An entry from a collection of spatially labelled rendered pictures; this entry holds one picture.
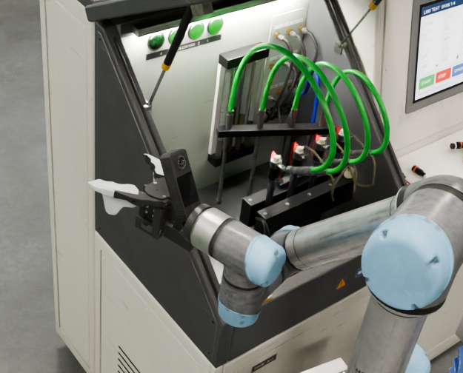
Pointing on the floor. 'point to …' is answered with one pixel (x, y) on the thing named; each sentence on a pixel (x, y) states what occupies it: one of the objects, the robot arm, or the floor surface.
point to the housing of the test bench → (71, 168)
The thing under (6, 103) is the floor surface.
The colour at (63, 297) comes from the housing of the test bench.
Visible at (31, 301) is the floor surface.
